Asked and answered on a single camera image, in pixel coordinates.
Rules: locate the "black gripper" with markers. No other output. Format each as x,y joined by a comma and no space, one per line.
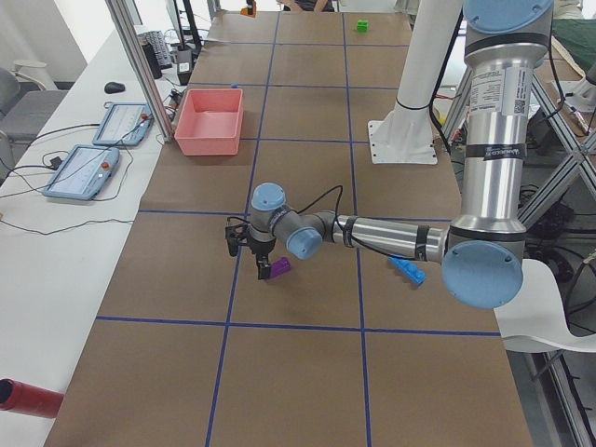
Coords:
261,249

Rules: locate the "purple toy block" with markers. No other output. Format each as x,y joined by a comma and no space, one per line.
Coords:
279,268

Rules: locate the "long blue toy block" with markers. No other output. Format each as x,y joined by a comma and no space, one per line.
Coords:
409,270

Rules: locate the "green toy block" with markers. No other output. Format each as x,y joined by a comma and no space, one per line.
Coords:
362,26

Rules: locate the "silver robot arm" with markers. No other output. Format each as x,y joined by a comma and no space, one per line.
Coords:
481,252

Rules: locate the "pink plastic box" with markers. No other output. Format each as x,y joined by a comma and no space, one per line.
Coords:
210,122

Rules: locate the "upper blue teach pendant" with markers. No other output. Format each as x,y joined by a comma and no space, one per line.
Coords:
124,124

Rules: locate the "blue teach pendant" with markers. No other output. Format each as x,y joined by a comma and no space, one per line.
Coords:
83,173
124,124

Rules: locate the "lower blue teach pendant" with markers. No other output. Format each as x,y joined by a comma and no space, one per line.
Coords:
83,173

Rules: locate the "black computer mouse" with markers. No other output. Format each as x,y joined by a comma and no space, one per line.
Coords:
114,87

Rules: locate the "black keyboard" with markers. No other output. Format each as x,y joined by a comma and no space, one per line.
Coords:
161,50

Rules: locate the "red cylinder bottle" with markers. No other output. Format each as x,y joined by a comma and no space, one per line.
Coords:
18,397

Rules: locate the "grey office chair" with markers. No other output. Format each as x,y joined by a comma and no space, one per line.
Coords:
26,105

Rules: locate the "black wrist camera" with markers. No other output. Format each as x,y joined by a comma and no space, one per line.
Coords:
236,234

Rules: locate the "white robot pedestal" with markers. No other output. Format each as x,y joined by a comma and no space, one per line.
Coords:
405,136

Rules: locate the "aluminium frame post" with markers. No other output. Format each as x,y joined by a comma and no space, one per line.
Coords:
125,28

